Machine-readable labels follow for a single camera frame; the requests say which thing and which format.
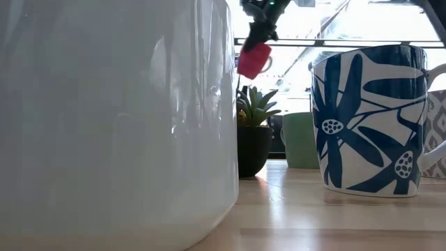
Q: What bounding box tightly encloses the succulent in black pot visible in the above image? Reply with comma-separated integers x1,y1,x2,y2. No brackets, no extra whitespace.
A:
236,85,282,179

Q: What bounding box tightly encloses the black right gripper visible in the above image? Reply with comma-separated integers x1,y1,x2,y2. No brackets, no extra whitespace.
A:
240,0,292,53

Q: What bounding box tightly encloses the black box behind table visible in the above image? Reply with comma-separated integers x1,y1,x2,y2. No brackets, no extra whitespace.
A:
268,114,287,153

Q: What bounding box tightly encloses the black horizontal beam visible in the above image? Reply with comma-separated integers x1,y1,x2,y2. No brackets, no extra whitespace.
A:
233,37,446,49

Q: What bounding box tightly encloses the mint green mug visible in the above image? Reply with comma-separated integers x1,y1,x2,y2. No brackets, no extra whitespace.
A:
280,112,320,169

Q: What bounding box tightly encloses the red mug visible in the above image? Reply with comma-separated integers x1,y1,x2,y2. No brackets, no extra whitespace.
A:
237,42,273,80

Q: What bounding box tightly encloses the white mug blue floral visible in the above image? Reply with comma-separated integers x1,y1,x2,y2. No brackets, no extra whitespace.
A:
311,44,446,199

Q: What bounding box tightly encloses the white mug green inside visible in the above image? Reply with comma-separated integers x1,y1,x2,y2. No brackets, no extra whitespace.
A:
0,0,240,251

